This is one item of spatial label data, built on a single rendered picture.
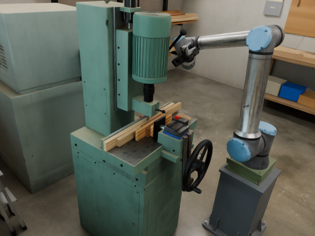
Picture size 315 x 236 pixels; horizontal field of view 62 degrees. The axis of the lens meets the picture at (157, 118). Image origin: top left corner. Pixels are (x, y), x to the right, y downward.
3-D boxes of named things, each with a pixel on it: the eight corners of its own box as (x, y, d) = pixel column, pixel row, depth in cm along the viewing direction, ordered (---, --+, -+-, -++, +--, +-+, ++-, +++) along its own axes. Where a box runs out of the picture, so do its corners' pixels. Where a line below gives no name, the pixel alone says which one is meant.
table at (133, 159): (150, 187, 116) (150, 176, 113) (101, 159, 131) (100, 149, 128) (210, 132, 160) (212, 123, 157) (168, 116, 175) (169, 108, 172)
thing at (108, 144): (106, 151, 126) (106, 143, 124) (103, 150, 127) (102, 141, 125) (173, 110, 170) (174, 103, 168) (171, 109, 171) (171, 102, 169)
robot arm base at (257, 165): (243, 148, 184) (246, 136, 180) (271, 158, 176) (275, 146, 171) (235, 162, 170) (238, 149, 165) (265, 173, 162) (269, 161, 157)
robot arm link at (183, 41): (180, 40, 181) (187, 56, 179) (168, 41, 174) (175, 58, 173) (189, 33, 173) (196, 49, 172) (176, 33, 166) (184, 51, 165)
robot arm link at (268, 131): (274, 150, 168) (282, 126, 159) (260, 159, 158) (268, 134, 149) (253, 138, 178) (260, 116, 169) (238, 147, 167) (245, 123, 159)
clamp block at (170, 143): (178, 157, 131) (180, 142, 127) (156, 147, 138) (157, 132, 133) (192, 144, 142) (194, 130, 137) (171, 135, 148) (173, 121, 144)
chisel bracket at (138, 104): (151, 120, 139) (152, 105, 135) (131, 112, 146) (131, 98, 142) (159, 115, 145) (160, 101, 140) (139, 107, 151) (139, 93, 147)
